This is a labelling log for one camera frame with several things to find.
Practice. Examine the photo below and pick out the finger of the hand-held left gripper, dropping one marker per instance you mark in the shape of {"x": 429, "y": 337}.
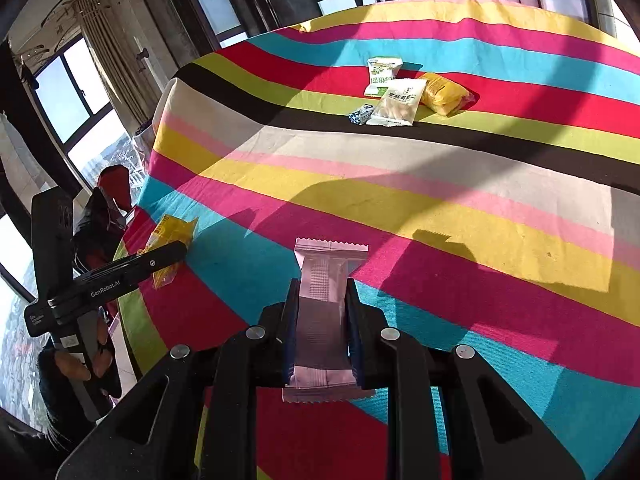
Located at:
{"x": 155, "y": 260}

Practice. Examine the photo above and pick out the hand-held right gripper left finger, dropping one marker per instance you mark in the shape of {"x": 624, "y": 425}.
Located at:
{"x": 289, "y": 325}

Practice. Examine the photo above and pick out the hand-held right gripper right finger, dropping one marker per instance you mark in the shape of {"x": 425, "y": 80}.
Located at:
{"x": 356, "y": 325}

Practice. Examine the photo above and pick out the yellow clear snack packet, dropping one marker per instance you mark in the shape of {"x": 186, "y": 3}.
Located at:
{"x": 172, "y": 232}

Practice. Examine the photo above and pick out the pink snack packet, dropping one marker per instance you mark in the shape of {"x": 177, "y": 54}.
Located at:
{"x": 322, "y": 270}

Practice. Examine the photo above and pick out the person's left forearm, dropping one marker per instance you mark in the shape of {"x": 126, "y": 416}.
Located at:
{"x": 65, "y": 410}

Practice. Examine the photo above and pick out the person's left hand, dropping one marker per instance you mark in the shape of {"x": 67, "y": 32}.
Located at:
{"x": 72, "y": 366}

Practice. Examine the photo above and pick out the black cloth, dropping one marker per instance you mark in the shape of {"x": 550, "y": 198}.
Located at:
{"x": 95, "y": 232}

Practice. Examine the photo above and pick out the red chair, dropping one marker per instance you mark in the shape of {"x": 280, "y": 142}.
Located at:
{"x": 116, "y": 185}

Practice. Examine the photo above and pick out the striped colourful tablecloth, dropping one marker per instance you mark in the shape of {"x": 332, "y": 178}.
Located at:
{"x": 400, "y": 210}

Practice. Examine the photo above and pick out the beige curtain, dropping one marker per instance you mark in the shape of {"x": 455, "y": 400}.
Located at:
{"x": 112, "y": 60}

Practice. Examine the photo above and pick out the blue white candy packet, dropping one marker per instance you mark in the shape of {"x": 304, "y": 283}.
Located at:
{"x": 361, "y": 113}

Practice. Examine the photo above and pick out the white clear snack packet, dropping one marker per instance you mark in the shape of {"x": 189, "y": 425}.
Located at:
{"x": 397, "y": 102}

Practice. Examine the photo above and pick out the large yellow bread packet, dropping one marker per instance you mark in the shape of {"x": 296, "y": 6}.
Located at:
{"x": 445, "y": 92}

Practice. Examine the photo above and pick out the green white snack packet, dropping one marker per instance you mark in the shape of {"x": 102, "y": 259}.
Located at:
{"x": 384, "y": 75}

